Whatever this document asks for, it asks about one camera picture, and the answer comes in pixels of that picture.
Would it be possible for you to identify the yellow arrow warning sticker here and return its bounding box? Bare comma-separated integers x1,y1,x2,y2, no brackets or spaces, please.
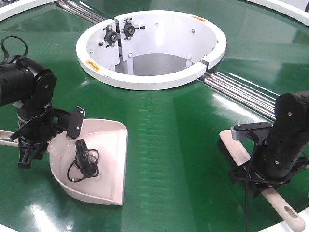
192,15,206,22
85,59,101,72

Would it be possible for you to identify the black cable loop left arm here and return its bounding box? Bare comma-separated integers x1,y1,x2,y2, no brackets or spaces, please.
0,35,28,65

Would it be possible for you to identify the steel rollers gap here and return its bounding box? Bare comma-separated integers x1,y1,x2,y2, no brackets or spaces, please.
198,72,279,120
56,0,107,24

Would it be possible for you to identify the thin black cable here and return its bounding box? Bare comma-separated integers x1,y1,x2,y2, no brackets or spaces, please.
67,149,100,183

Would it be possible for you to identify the black bearing mount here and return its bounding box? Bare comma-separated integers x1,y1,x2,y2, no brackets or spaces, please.
122,18,146,40
104,25,118,47

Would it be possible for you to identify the white outer rim right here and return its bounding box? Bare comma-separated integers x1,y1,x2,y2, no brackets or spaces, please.
247,0,309,27

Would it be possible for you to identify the yellow arrow warning sticker back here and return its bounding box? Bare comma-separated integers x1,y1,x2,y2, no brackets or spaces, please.
192,15,206,22

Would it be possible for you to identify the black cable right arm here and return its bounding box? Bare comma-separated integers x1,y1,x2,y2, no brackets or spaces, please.
244,135,260,232

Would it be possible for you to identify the pink plastic dustpan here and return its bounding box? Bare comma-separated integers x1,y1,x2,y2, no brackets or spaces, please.
0,118,129,206

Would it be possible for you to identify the white outer rim left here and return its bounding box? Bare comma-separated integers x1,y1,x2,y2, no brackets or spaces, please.
0,0,55,21

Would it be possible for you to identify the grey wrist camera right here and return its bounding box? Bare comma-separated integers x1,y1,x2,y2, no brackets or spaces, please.
231,122,272,142

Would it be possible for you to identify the right black bearing mount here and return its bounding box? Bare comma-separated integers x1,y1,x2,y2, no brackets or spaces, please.
122,18,146,40

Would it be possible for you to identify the yellow arrow warning sticker front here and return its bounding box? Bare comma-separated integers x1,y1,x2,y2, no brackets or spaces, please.
85,59,101,72

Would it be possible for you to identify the steel rollers right gap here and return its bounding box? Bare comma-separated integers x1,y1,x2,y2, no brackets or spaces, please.
198,72,279,120

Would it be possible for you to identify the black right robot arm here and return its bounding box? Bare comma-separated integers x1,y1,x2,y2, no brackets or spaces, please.
229,91,309,197

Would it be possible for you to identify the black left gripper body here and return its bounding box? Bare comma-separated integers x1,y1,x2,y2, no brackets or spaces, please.
10,103,72,143

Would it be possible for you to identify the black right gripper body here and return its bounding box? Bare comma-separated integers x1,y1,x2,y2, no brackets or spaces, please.
228,157,309,198

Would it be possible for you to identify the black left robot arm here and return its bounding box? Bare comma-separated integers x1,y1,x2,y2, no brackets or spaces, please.
0,55,85,169

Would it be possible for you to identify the left black bearing mount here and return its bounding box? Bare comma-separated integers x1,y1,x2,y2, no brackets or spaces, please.
104,25,118,47

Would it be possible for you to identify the white central ring housing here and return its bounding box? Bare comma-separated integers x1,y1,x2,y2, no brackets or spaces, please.
76,10,227,90

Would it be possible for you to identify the steel rollers upper left gap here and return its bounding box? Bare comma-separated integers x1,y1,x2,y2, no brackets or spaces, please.
56,0,107,24

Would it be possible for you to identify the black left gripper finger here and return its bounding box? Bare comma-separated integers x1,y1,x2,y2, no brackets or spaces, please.
18,141,48,169
67,106,85,139

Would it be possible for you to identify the white rim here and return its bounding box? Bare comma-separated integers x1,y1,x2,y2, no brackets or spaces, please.
0,0,55,21
247,0,309,27

